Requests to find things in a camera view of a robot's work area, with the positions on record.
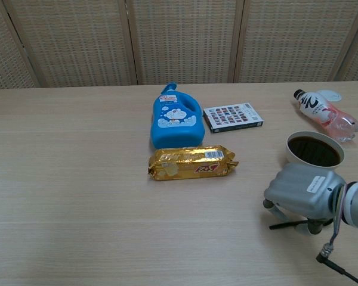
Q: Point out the blue detergent bottle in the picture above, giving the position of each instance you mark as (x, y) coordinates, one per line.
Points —
(176, 131)

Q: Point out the white bowl dark inside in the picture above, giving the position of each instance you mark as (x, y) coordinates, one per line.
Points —
(313, 149)

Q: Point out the gold biscuit pack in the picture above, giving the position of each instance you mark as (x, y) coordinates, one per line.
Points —
(191, 164)

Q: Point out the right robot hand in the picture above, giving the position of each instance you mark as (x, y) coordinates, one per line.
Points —
(301, 190)

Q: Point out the black plastic spoon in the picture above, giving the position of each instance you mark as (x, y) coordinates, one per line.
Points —
(282, 225)

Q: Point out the pink drink bottle black cap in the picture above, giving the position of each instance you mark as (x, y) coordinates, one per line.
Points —
(313, 107)

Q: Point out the playing card box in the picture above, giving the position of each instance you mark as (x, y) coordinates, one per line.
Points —
(232, 116)

